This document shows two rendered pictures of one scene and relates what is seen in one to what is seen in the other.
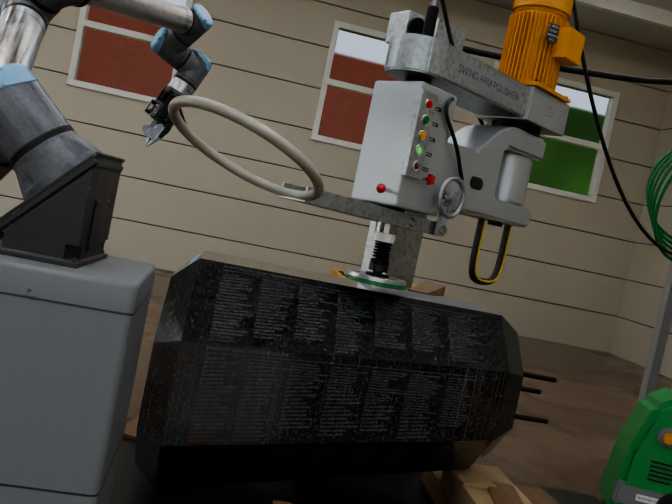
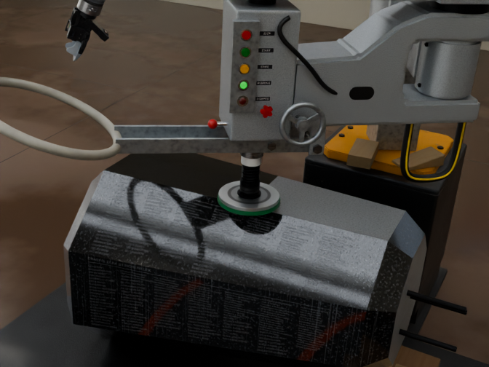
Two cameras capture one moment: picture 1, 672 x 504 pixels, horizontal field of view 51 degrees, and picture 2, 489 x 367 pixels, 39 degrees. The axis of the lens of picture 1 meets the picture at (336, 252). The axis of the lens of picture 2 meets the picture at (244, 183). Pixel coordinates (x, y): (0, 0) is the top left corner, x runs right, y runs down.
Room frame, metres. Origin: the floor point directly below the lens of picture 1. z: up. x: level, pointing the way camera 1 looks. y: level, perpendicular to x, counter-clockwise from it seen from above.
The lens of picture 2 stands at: (0.64, -1.30, 1.99)
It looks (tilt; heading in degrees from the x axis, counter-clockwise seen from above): 26 degrees down; 32
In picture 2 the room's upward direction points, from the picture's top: 3 degrees clockwise
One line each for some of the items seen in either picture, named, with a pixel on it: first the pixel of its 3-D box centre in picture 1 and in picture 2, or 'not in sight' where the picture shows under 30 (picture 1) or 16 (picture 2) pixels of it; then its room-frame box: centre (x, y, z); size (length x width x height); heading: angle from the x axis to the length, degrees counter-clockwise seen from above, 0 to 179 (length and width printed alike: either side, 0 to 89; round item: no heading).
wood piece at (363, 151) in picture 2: not in sight; (363, 153); (3.24, -0.25, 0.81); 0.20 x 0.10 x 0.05; 15
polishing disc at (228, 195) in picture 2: (376, 277); (249, 195); (2.48, -0.16, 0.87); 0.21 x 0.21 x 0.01
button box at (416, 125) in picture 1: (419, 134); (243, 67); (2.35, -0.19, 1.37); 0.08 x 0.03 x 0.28; 135
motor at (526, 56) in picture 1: (537, 45); not in sight; (2.94, -0.63, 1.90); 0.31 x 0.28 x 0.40; 45
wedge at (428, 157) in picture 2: (426, 288); (418, 158); (3.35, -0.46, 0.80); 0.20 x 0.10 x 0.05; 148
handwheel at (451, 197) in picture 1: (443, 196); (299, 120); (2.48, -0.33, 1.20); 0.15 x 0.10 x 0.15; 135
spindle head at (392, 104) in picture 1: (417, 156); (281, 71); (2.54, -0.21, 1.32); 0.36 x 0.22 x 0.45; 135
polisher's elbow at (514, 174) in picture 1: (504, 179); (447, 63); (2.95, -0.62, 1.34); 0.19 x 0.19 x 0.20
